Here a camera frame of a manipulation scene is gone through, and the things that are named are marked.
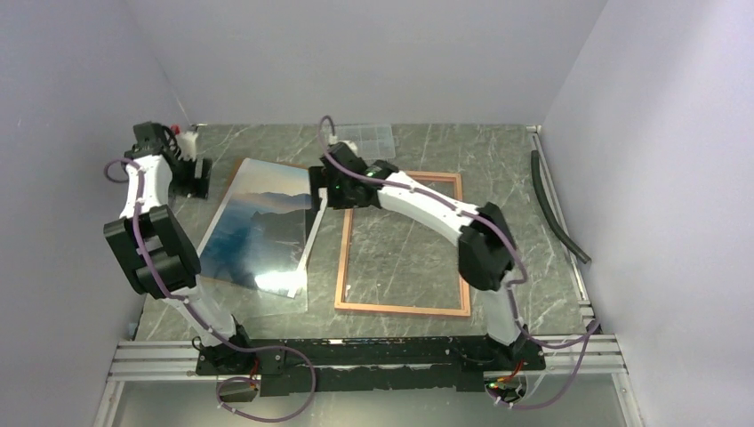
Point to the aluminium rail frame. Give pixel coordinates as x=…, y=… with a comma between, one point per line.
x=157, y=259

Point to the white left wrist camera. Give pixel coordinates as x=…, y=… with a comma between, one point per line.
x=185, y=143

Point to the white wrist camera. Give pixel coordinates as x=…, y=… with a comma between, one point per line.
x=351, y=145
x=185, y=143

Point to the clear plastic compartment box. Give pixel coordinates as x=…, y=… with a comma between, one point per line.
x=373, y=142

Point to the pink wooden picture frame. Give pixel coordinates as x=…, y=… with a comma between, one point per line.
x=392, y=264

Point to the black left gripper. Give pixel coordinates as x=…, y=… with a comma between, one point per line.
x=195, y=187

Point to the clear acrylic sheet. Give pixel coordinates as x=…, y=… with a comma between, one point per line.
x=283, y=232

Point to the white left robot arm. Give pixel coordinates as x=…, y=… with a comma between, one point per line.
x=153, y=250

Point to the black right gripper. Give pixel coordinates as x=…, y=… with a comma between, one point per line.
x=321, y=177

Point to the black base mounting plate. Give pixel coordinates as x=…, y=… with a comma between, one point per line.
x=367, y=364

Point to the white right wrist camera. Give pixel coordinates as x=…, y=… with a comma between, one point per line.
x=351, y=145

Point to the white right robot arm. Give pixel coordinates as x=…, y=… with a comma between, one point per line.
x=486, y=250

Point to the seascape photo print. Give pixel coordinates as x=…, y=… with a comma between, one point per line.
x=259, y=230

